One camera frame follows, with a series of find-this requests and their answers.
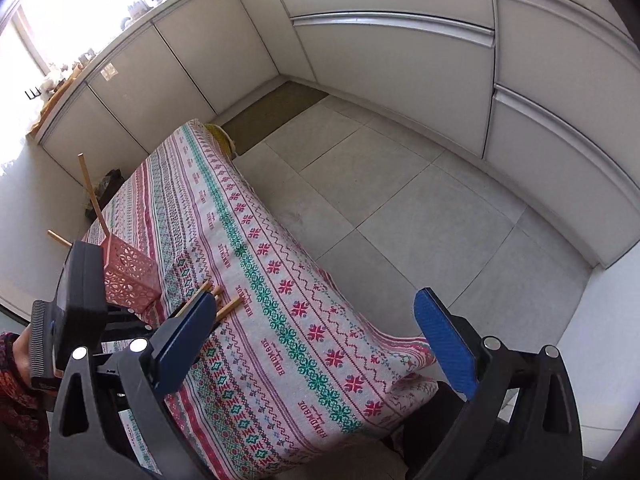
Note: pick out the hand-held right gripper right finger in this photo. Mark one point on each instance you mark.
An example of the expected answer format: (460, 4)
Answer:
(445, 342)

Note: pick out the bright window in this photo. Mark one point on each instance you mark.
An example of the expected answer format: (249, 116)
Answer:
(65, 5)

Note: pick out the yellow plastic object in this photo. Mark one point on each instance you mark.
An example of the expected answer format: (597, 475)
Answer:
(222, 137)

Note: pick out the white drawer cabinet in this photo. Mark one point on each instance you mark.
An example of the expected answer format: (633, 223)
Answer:
(525, 85)

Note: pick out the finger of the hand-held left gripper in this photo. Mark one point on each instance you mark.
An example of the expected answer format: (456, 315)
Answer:
(125, 324)

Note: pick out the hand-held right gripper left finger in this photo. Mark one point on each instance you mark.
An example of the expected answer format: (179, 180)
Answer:
(185, 342)

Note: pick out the pink perforated utensil basket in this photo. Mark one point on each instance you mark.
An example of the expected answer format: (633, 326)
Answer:
(130, 275)

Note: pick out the black hook rack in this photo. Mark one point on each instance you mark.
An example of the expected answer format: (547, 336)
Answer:
(31, 93)

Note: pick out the brown floor mat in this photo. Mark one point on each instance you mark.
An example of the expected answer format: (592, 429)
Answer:
(272, 107)

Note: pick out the patterned tablecloth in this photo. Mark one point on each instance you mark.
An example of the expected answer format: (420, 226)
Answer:
(280, 310)

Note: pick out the dark bin by cabinet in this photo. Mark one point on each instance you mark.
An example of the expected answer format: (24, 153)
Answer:
(107, 187)

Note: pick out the small cabinet sticker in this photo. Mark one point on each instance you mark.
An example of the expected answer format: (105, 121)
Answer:
(108, 71)

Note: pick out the wooden chopstick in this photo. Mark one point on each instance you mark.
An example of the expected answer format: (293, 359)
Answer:
(59, 238)
(217, 294)
(92, 195)
(200, 292)
(229, 308)

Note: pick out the white kitchen countertop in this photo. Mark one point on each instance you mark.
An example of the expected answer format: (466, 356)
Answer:
(125, 30)

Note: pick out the white lower kitchen cabinets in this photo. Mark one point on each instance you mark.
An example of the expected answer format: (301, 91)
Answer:
(165, 70)

